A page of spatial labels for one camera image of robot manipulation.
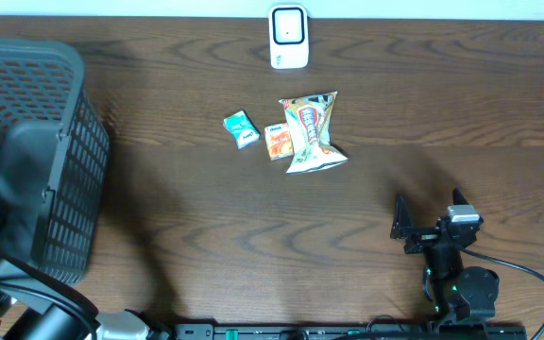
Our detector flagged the white barcode scanner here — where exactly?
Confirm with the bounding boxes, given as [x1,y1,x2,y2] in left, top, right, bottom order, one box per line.
[268,4,310,69]

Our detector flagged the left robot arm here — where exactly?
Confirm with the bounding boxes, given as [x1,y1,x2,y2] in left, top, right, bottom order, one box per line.
[0,251,175,340]

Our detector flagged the orange snack packet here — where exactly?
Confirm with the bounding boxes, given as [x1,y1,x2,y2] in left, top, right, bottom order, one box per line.
[264,123,294,161]

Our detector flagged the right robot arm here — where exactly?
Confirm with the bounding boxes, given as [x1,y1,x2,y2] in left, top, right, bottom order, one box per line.
[390,189,500,331]

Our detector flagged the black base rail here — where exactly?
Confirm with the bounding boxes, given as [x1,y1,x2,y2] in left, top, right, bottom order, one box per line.
[174,321,527,340]

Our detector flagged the yellow snack chip bag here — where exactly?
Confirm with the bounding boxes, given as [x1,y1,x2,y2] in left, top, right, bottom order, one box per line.
[279,92,349,175]

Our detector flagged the grey plastic shopping basket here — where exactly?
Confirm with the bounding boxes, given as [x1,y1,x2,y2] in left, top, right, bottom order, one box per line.
[0,39,111,284]

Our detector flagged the green tissue pack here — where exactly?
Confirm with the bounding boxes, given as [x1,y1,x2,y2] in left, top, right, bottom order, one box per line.
[223,110,260,149]

